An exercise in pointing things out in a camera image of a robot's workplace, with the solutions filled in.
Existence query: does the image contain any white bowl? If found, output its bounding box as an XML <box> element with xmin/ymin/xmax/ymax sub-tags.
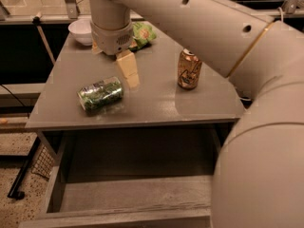
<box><xmin>68</xmin><ymin>19</ymin><xmax>92</xmax><ymax>46</ymax></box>

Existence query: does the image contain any black cable left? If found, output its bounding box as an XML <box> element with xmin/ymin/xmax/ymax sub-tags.
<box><xmin>0</xmin><ymin>84</ymin><xmax>31</xmax><ymax>119</ymax></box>

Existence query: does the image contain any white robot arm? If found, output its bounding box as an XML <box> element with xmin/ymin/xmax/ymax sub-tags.
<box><xmin>91</xmin><ymin>0</ymin><xmax>304</xmax><ymax>228</ymax></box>

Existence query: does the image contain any open grey top drawer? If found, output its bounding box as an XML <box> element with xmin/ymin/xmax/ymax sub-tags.
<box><xmin>19</xmin><ymin>129</ymin><xmax>214</xmax><ymax>228</ymax></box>

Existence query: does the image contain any gold soda can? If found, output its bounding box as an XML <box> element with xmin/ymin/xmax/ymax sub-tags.
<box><xmin>178</xmin><ymin>48</ymin><xmax>202</xmax><ymax>89</ymax></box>

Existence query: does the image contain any black floor stand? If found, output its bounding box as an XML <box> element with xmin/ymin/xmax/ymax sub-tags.
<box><xmin>0</xmin><ymin>138</ymin><xmax>41</xmax><ymax>200</ymax></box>

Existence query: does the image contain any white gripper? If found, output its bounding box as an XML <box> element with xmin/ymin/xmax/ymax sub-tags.
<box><xmin>90</xmin><ymin>22</ymin><xmax>140</xmax><ymax>88</ymax></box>

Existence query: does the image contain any grey cabinet table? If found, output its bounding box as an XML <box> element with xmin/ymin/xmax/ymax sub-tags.
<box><xmin>25</xmin><ymin>18</ymin><xmax>246</xmax><ymax>159</ymax></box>

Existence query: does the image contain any green chip bag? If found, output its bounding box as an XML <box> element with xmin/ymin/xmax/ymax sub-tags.
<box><xmin>129</xmin><ymin>22</ymin><xmax>157</xmax><ymax>51</ymax></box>

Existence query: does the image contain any green soda can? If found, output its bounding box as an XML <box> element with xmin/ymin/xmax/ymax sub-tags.
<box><xmin>77</xmin><ymin>77</ymin><xmax>124</xmax><ymax>111</ymax></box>

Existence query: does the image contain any metal frame rail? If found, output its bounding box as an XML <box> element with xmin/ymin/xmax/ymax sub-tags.
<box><xmin>0</xmin><ymin>0</ymin><xmax>304</xmax><ymax>26</ymax></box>

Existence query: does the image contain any wire mesh basket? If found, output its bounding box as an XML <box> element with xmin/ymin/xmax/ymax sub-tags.
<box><xmin>31</xmin><ymin>147</ymin><xmax>54</xmax><ymax>180</ymax></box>

